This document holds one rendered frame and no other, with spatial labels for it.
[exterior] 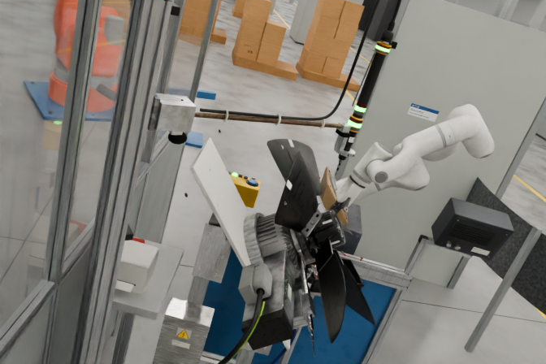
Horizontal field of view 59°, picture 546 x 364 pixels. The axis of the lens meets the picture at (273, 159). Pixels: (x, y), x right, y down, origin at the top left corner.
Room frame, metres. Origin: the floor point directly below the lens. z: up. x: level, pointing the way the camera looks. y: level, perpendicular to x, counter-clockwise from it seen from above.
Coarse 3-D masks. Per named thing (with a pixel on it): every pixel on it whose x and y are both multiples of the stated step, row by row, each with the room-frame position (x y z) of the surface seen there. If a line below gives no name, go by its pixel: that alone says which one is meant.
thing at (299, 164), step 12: (300, 156) 1.30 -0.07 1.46; (300, 168) 1.28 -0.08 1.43; (300, 180) 1.27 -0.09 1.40; (288, 192) 1.21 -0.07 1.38; (300, 192) 1.27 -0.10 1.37; (312, 192) 1.33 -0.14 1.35; (288, 204) 1.21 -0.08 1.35; (300, 204) 1.27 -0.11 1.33; (312, 204) 1.33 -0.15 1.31; (276, 216) 1.15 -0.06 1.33; (288, 216) 1.22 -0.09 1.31; (300, 216) 1.28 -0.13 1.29; (312, 216) 1.34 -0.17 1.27; (300, 228) 1.30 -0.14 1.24
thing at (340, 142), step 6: (342, 126) 1.47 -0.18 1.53; (348, 126) 1.48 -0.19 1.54; (336, 132) 1.49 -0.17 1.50; (342, 132) 1.47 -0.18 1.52; (348, 132) 1.48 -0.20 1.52; (342, 138) 1.48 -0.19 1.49; (336, 144) 1.49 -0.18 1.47; (342, 144) 1.48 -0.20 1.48; (336, 150) 1.49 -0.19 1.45; (342, 150) 1.48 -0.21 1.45; (348, 156) 1.48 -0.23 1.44
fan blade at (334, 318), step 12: (336, 264) 1.23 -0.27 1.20; (324, 276) 1.27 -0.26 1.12; (336, 276) 1.20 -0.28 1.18; (324, 288) 1.24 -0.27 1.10; (336, 288) 1.17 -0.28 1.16; (324, 300) 1.22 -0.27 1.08; (336, 300) 1.15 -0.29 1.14; (324, 312) 1.19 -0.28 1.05; (336, 312) 1.13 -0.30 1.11; (336, 324) 1.11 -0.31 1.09; (336, 336) 1.10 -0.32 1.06
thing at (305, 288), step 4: (300, 256) 1.34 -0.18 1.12; (304, 264) 1.31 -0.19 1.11; (304, 268) 1.29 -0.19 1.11; (304, 272) 1.27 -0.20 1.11; (304, 276) 1.26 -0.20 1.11; (304, 280) 1.24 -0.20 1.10; (304, 284) 1.23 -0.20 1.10; (304, 288) 1.21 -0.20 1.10; (308, 288) 1.21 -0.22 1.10; (304, 292) 1.20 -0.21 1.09; (308, 316) 1.12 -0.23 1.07; (308, 320) 1.11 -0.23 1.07; (312, 320) 1.11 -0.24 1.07; (308, 324) 1.10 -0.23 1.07; (312, 324) 1.10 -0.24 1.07; (308, 328) 1.09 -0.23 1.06; (312, 328) 1.09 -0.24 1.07; (312, 332) 1.08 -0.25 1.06; (312, 336) 1.06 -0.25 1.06; (312, 340) 1.05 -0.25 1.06; (312, 344) 1.04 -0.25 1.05
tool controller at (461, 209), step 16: (448, 208) 1.90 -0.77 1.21; (464, 208) 1.88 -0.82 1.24; (480, 208) 1.92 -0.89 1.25; (448, 224) 1.84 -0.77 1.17; (464, 224) 1.84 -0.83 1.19; (480, 224) 1.84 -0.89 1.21; (496, 224) 1.85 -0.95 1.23; (448, 240) 1.86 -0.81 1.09; (464, 240) 1.86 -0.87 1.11; (480, 240) 1.86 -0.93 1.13; (496, 240) 1.85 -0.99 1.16; (480, 256) 1.88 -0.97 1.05
